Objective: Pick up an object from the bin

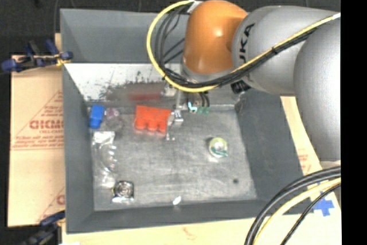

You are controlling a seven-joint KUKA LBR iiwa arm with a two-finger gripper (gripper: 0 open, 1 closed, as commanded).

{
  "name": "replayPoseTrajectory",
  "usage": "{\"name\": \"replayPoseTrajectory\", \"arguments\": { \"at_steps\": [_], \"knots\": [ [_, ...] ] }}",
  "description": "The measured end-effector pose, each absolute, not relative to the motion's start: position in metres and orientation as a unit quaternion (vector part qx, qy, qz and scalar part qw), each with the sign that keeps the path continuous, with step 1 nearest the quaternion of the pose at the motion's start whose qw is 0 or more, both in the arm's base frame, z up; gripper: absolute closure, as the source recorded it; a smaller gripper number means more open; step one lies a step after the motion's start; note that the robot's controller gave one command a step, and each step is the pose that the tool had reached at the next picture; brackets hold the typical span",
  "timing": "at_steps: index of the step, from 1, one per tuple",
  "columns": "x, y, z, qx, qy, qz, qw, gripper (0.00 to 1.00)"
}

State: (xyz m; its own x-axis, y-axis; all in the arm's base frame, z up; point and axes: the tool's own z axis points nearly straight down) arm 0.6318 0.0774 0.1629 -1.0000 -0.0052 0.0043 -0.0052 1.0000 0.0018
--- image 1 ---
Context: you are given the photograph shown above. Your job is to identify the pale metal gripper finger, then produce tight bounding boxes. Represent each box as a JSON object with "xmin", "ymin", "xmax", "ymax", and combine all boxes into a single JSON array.
[{"xmin": 165, "ymin": 110, "xmax": 185, "ymax": 142}]

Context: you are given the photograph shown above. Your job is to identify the red toy building block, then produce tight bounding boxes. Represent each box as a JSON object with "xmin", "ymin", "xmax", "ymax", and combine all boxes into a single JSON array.
[{"xmin": 133, "ymin": 104, "xmax": 172, "ymax": 138}]

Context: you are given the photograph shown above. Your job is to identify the green and yellow round object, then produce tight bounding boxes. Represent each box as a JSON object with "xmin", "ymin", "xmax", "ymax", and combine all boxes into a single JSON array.
[{"xmin": 208, "ymin": 137, "xmax": 229, "ymax": 160}]

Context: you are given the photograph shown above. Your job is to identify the grey metal bin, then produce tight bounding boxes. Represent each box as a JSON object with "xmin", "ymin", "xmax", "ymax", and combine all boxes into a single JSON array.
[{"xmin": 59, "ymin": 8, "xmax": 305, "ymax": 234}]

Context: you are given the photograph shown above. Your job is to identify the purple and clear round object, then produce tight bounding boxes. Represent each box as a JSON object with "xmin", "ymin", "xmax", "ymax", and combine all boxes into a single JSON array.
[{"xmin": 104, "ymin": 107, "xmax": 124, "ymax": 130}]

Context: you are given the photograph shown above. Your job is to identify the clear plastic bottle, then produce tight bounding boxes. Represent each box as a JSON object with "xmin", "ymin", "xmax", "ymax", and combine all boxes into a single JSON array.
[{"xmin": 91, "ymin": 130, "xmax": 119, "ymax": 189}]

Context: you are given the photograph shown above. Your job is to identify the blue plastic object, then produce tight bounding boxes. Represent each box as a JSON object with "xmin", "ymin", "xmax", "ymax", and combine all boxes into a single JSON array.
[{"xmin": 88, "ymin": 104, "xmax": 105, "ymax": 129}]

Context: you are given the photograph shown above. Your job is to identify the clear glass round object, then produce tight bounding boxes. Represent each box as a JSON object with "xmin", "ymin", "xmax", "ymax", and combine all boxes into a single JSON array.
[{"xmin": 111, "ymin": 180, "xmax": 135, "ymax": 204}]

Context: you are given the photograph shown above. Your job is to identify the brown cardboard board red print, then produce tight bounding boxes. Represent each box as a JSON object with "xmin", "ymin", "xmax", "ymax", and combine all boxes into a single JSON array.
[{"xmin": 6, "ymin": 32, "xmax": 67, "ymax": 228}]

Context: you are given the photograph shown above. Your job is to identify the black cylinder on white bracket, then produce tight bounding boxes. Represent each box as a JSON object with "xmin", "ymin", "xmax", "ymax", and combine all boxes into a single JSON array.
[{"xmin": 231, "ymin": 80, "xmax": 251, "ymax": 95}]

